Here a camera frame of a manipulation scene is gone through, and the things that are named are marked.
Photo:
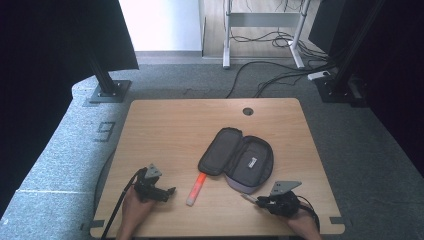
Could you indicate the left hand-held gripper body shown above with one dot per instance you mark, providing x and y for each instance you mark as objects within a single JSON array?
[{"x": 149, "y": 181}]

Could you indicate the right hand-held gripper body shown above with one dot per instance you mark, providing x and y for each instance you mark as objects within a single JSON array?
[{"x": 285, "y": 200}]

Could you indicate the silver pen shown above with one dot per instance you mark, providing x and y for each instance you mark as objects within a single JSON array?
[{"x": 249, "y": 198}]

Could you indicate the black pencil case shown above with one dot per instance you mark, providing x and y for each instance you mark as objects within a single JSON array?
[{"x": 238, "y": 160}]

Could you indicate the person's left hand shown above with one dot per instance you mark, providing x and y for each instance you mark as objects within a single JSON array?
[{"x": 133, "y": 213}]

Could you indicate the person's right hand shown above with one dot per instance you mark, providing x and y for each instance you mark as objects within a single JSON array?
[{"x": 305, "y": 225}]

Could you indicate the orange highlighter pen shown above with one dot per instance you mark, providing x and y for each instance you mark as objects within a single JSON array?
[{"x": 196, "y": 190}]

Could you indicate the white power strip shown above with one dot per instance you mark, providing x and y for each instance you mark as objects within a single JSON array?
[{"x": 319, "y": 75}]

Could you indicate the black curtain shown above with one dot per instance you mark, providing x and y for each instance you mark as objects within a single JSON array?
[
  {"x": 393, "y": 66},
  {"x": 50, "y": 50}
]

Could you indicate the black stand with base plate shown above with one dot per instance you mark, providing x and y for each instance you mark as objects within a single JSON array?
[
  {"x": 108, "y": 88},
  {"x": 340, "y": 85}
]

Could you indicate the white wall panel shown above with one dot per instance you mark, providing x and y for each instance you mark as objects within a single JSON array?
[{"x": 163, "y": 23}]

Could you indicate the white metal desk frame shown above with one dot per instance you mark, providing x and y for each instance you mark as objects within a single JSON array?
[{"x": 263, "y": 19}]

